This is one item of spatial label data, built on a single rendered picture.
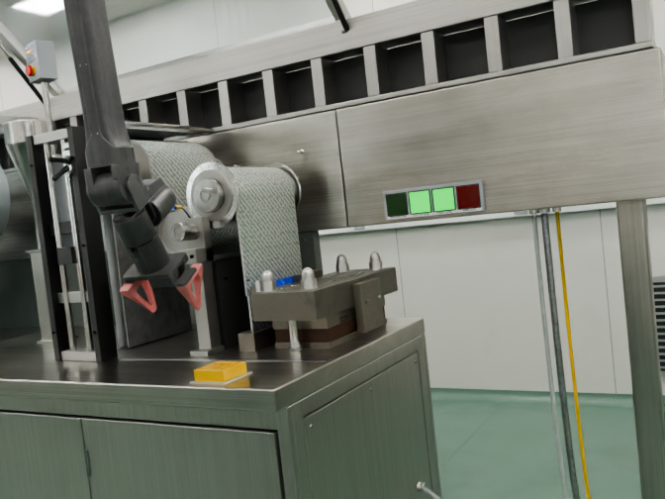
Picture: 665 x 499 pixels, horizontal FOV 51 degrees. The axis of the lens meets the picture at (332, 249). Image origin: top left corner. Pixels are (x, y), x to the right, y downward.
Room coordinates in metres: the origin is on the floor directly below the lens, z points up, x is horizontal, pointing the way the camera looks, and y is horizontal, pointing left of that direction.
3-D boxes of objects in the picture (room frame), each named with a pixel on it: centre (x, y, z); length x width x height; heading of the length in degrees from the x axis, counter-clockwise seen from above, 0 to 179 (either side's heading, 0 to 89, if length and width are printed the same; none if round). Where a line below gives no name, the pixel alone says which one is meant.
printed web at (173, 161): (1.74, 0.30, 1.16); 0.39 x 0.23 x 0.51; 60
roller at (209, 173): (1.67, 0.19, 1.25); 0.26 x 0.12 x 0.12; 150
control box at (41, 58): (1.86, 0.72, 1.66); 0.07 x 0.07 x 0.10; 45
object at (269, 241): (1.64, 0.14, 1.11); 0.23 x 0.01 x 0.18; 150
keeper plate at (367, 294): (1.58, -0.07, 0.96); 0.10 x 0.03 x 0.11; 150
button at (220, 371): (1.28, 0.23, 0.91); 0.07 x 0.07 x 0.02; 60
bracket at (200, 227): (1.54, 0.30, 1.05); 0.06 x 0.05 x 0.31; 150
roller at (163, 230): (1.73, 0.29, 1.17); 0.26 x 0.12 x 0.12; 150
